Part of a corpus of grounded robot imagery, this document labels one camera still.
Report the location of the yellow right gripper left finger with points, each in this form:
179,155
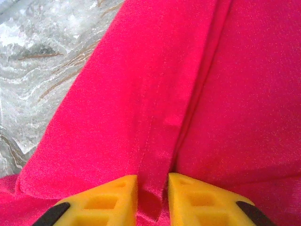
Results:
105,207

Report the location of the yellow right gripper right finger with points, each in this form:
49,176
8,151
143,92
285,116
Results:
200,207

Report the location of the red t-shirt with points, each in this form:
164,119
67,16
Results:
211,94

